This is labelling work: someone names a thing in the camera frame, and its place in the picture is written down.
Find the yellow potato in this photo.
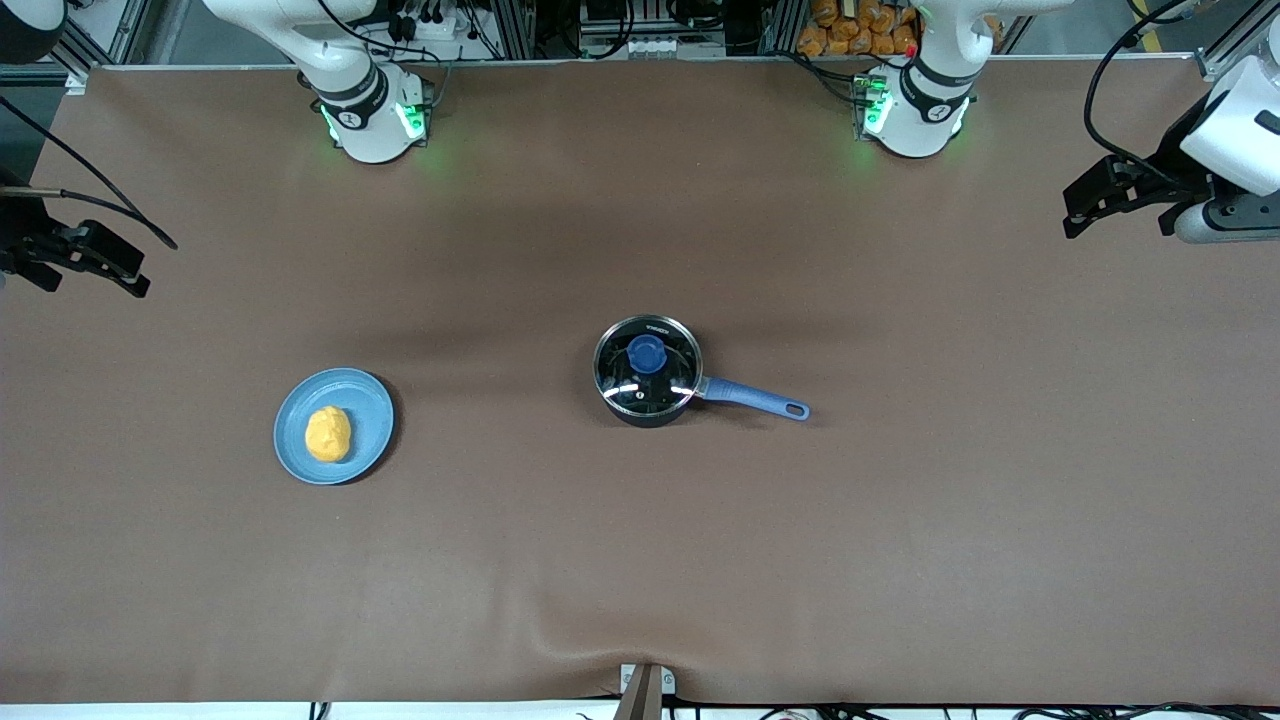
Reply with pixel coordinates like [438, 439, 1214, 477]
[304, 405, 353, 464]

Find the glass lid blue knob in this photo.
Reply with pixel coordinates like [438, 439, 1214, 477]
[593, 315, 703, 416]

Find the bag of orange objects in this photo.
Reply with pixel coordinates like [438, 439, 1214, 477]
[797, 0, 919, 58]

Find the blue round plate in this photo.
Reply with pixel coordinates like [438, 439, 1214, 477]
[273, 367, 396, 487]

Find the white power strip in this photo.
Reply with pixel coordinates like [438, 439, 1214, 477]
[385, 0, 471, 46]

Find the brown table mat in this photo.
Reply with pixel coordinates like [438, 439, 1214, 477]
[0, 55, 1280, 706]

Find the brown strut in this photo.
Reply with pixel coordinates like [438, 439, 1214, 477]
[613, 668, 663, 720]

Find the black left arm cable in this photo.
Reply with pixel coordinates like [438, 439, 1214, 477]
[1085, 0, 1216, 196]

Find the aluminium frame profile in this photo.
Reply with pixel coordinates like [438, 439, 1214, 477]
[495, 0, 536, 59]
[757, 0, 801, 56]
[1195, 0, 1280, 81]
[62, 0, 151, 96]

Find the black pot blue handle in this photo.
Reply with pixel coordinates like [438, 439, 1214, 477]
[597, 340, 811, 429]

